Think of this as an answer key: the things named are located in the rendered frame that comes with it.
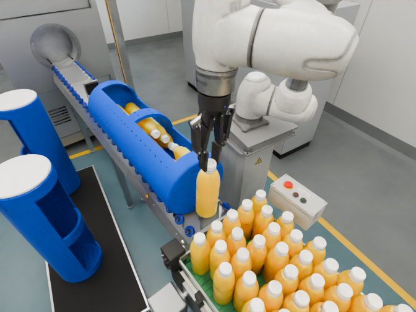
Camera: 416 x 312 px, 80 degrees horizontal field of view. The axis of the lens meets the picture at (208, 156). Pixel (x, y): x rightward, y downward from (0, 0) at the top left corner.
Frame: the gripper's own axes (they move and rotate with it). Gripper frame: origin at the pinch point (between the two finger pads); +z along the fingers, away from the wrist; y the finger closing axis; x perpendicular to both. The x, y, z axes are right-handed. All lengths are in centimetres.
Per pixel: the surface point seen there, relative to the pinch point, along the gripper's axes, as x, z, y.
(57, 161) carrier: -144, 93, 29
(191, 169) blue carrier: -14.5, 19.0, -4.7
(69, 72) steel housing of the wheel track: -206, 53, -11
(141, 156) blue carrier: -37.7, 24.6, 4.1
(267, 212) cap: 12.7, 27.6, -18.8
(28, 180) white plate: -70, 41, 45
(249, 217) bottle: 8.2, 32.9, -15.4
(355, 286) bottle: 46, 30, -21
